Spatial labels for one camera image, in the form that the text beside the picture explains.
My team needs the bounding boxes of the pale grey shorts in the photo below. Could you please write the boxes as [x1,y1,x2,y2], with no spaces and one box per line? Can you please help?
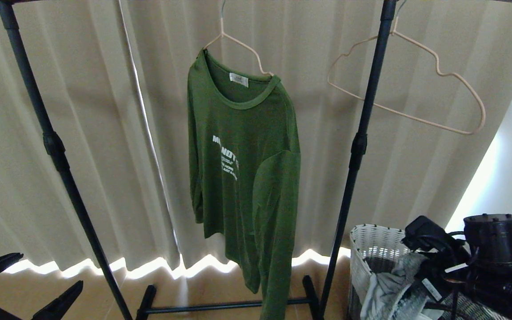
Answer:
[360,252,432,320]

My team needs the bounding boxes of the beige curtain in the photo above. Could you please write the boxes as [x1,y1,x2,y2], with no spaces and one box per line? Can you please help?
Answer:
[0,0,512,278]

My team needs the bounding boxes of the green sleeveless top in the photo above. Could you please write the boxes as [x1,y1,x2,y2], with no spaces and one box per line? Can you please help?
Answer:
[188,48,302,320]

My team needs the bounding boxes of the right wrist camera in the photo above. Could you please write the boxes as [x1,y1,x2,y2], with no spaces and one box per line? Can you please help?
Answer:
[401,216,463,255]

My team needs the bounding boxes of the black clothes rack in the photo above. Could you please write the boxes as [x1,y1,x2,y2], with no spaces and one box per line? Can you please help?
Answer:
[0,0,512,320]

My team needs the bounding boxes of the white laundry basket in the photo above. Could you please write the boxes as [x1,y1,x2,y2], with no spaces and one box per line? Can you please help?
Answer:
[348,224,512,320]

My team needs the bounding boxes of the pink clothes hanger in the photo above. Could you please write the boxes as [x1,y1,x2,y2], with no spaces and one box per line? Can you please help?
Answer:
[203,0,275,77]
[326,0,487,136]

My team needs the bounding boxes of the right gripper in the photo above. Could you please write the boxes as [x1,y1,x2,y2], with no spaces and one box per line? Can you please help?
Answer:
[409,253,481,312]

